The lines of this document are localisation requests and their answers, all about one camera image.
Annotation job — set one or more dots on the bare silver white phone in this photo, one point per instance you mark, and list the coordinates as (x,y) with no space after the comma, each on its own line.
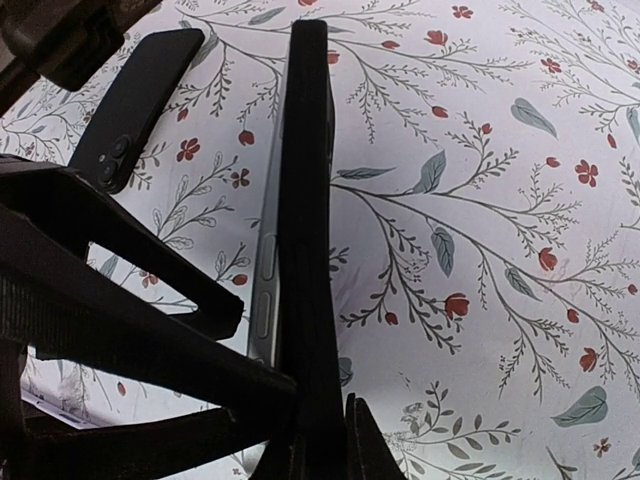
(264,325)

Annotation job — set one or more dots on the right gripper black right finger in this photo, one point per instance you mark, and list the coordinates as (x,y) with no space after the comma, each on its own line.
(368,456)

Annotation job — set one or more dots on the floral patterned table mat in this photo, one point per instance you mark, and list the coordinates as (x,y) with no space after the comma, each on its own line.
(484,210)

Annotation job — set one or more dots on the bare black phone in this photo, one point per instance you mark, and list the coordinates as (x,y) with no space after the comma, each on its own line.
(114,138)

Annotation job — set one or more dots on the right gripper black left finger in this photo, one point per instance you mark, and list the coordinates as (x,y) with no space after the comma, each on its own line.
(53,301)

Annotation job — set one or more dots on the black cased phone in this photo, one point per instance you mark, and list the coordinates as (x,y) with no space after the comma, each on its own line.
(312,444)

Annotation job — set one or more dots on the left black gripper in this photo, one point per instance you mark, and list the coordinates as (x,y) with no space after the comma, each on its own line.
(65,42)

